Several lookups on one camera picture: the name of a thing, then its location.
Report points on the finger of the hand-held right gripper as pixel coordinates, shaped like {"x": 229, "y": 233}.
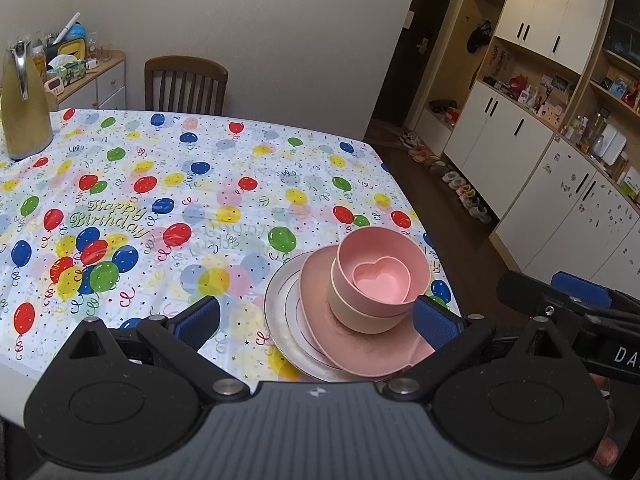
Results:
{"x": 530, "y": 295}
{"x": 580, "y": 287}

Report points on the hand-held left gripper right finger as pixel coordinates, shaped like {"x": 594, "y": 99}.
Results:
{"x": 435, "y": 322}

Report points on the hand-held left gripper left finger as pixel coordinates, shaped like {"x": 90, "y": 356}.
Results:
{"x": 200, "y": 319}

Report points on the pink heart-shaped bowl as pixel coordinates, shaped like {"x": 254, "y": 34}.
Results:
{"x": 380, "y": 285}

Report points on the cream round bowl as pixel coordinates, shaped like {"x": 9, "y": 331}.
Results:
{"x": 360, "y": 321}

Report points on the large white plate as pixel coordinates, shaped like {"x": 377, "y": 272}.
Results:
{"x": 276, "y": 310}

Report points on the pink mouse-shaped plate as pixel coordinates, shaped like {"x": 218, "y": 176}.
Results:
{"x": 360, "y": 352}

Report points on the pink round bowl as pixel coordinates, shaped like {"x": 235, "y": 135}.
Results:
{"x": 380, "y": 245}

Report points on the person's right hand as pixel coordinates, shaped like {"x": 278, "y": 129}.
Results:
{"x": 606, "y": 452}

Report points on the white stickered cabinet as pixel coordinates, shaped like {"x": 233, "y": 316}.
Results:
{"x": 565, "y": 220}

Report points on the balloon printed tablecloth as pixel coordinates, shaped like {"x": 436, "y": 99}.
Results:
{"x": 200, "y": 185}

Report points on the row of shoes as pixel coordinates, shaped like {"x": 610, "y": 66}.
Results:
{"x": 450, "y": 180}

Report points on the white lidded container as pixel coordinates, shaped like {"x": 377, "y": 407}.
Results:
{"x": 611, "y": 146}

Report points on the white lower cabinet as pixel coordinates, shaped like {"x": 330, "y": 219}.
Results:
{"x": 500, "y": 130}

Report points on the red box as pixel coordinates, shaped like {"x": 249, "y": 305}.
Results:
{"x": 453, "y": 116}

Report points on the patterned doormat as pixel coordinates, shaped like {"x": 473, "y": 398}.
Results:
{"x": 384, "y": 134}

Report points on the dark shoes in niche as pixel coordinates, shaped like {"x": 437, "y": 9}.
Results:
{"x": 440, "y": 106}

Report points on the red teapot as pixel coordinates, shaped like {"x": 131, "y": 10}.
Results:
{"x": 519, "y": 83}

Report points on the wooden open shelf unit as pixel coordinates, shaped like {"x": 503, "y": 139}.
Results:
{"x": 622, "y": 60}

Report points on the red hanging ornament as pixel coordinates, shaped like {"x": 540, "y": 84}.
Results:
{"x": 493, "y": 60}

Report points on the dark entrance door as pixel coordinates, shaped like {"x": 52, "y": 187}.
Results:
{"x": 405, "y": 80}

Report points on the white drawer side cabinet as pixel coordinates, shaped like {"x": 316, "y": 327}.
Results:
{"x": 110, "y": 85}

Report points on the brown wooden chair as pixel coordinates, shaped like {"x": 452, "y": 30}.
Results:
{"x": 185, "y": 65}

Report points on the black hanging bag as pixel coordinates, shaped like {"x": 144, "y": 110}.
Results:
{"x": 480, "y": 37}

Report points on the gold thermos jug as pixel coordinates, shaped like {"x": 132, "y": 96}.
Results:
{"x": 25, "y": 120}

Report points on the white kitchen timer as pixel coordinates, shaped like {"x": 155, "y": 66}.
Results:
{"x": 54, "y": 86}

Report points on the green tissue pack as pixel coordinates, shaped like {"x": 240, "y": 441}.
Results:
{"x": 67, "y": 71}

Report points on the clear glass cups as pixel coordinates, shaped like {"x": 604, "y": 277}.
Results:
{"x": 99, "y": 50}

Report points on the yellow black holder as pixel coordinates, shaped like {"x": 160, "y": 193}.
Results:
{"x": 72, "y": 50}

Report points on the orange drink bottle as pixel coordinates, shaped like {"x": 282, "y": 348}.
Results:
{"x": 38, "y": 60}

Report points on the black pen holder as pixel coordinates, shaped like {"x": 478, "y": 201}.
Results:
{"x": 52, "y": 49}

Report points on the blue round container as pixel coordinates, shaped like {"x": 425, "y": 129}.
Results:
{"x": 77, "y": 32}

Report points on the white rolled tube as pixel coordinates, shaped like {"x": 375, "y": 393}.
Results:
{"x": 66, "y": 29}

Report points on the white upper wall cabinets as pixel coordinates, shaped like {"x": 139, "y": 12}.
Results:
{"x": 545, "y": 5}

